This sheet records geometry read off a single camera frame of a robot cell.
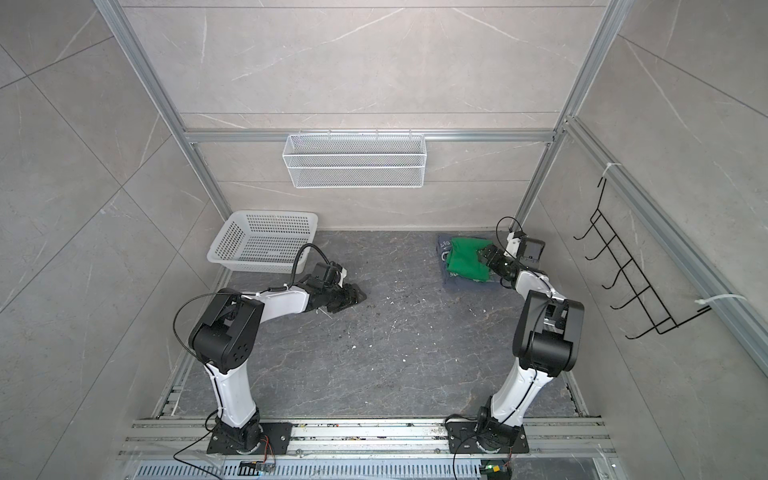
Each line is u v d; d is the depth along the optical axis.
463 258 1.03
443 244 1.10
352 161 1.01
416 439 0.75
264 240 1.13
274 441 0.73
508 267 0.86
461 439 0.73
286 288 0.66
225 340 0.50
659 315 0.62
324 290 0.80
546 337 0.50
